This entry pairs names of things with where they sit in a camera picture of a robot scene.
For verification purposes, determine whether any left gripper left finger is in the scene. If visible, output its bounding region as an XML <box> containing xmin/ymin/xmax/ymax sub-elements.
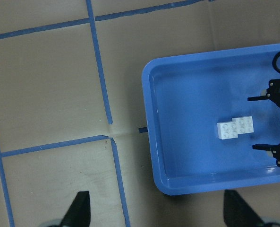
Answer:
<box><xmin>59</xmin><ymin>191</ymin><xmax>91</xmax><ymax>227</ymax></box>

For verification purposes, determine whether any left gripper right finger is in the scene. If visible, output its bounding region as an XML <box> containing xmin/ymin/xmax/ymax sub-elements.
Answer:
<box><xmin>223</xmin><ymin>190</ymin><xmax>265</xmax><ymax>227</ymax></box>

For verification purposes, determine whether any white block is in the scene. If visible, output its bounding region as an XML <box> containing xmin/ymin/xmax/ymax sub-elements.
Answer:
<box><xmin>232</xmin><ymin>116</ymin><xmax>254</xmax><ymax>134</ymax></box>
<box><xmin>217</xmin><ymin>121</ymin><xmax>238</xmax><ymax>140</ymax></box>

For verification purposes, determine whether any blue plastic tray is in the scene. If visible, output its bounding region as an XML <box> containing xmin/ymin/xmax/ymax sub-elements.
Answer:
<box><xmin>142</xmin><ymin>44</ymin><xmax>280</xmax><ymax>195</ymax></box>

